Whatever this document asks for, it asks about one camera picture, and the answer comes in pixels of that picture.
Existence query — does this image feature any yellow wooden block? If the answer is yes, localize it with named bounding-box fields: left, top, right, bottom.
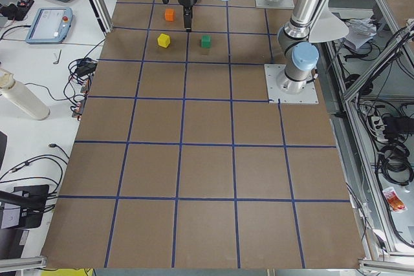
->
left=157, top=33, right=171, bottom=48

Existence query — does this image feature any orange wooden block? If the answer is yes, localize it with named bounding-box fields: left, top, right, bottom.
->
left=164, top=8, right=175, bottom=22

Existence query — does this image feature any allen key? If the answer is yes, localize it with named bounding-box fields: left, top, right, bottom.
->
left=52, top=50, right=62, bottom=65

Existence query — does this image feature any green wooden block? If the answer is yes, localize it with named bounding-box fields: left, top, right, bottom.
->
left=201, top=35, right=212, bottom=49

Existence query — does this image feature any blue teach pendant near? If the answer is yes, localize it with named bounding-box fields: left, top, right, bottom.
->
left=25, top=7, right=73, bottom=44

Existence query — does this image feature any white cylinder bottle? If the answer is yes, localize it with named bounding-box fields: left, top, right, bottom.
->
left=1, top=69, right=50, bottom=120

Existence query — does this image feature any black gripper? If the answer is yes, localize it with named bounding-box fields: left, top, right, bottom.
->
left=178, top=0, right=197, bottom=32

